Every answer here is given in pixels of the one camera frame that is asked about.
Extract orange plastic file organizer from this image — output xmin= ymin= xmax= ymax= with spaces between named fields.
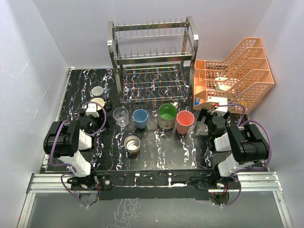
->
xmin=192 ymin=37 xmax=274 ymax=114

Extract grey-blue mug with handle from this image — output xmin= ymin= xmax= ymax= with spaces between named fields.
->
xmin=91 ymin=86 xmax=106 ymax=99

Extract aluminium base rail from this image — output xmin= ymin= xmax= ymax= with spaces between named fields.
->
xmin=17 ymin=172 xmax=293 ymax=228

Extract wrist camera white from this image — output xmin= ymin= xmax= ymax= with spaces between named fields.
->
xmin=85 ymin=102 xmax=102 ymax=118
xmin=211 ymin=103 xmax=228 ymax=116

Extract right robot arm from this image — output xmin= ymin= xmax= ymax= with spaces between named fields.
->
xmin=197 ymin=107 xmax=272 ymax=189

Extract tall pink plastic cup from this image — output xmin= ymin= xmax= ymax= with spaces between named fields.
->
xmin=176 ymin=110 xmax=195 ymax=134

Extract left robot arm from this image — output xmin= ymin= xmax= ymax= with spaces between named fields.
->
xmin=43 ymin=115 xmax=107 ymax=190

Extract light blue plastic cup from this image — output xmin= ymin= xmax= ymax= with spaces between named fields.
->
xmin=133 ymin=109 xmax=149 ymax=129

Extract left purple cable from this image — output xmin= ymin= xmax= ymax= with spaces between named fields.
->
xmin=49 ymin=101 xmax=107 ymax=207

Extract cream and brown cup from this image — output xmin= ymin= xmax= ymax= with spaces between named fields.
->
xmin=124 ymin=135 xmax=141 ymax=155

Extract items in organizer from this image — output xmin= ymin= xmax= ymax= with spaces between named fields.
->
xmin=194 ymin=76 xmax=247 ymax=107

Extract black mug white inside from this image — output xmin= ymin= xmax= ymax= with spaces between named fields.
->
xmin=91 ymin=98 xmax=112 ymax=112

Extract cream ceramic mug green inside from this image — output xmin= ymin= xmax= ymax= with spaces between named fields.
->
xmin=158 ymin=102 xmax=179 ymax=130

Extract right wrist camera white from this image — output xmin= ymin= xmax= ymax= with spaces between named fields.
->
xmin=211 ymin=103 xmax=228 ymax=116

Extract clear glass cup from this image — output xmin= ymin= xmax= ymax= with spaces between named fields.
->
xmin=113 ymin=107 xmax=129 ymax=128

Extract steel two-tier dish rack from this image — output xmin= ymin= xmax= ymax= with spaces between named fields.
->
xmin=107 ymin=16 xmax=199 ymax=103

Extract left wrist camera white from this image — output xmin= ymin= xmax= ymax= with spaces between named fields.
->
xmin=85 ymin=102 xmax=102 ymax=118

